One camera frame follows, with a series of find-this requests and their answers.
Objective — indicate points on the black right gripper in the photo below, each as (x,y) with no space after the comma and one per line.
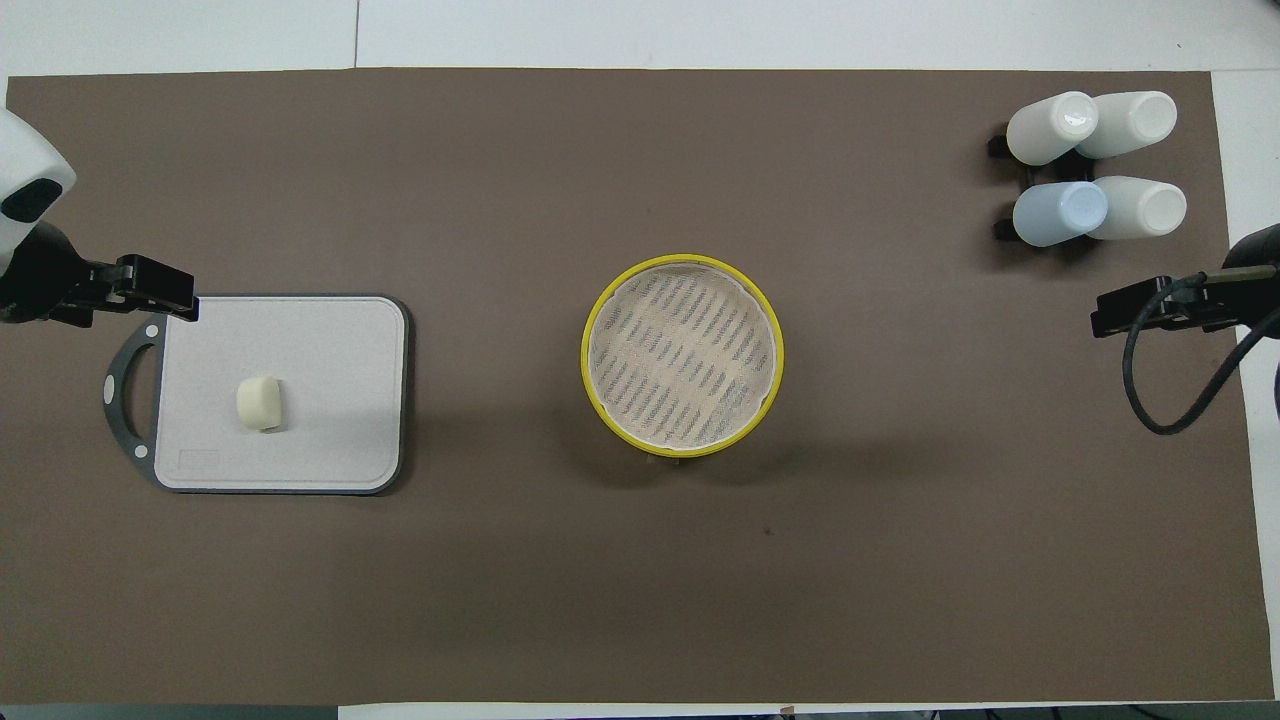
(1255,250)

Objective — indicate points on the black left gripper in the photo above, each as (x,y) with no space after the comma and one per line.
(40,275)

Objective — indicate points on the cream white steamed bun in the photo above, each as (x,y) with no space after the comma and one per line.
(260,403)

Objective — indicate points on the yellow-rimmed bamboo steamer tier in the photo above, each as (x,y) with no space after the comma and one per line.
(683,355)

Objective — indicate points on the white plastic cup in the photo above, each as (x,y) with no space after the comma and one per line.
(1048,130)
(1135,122)
(1145,207)

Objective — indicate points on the light blue plastic cup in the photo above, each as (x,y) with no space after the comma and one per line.
(1058,213)

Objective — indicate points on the white grey-rimmed cutting board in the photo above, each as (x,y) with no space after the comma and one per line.
(300,400)

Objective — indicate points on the black cup rack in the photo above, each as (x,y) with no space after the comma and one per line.
(1000,146)

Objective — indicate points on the brown table mat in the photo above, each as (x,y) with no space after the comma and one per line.
(600,580)

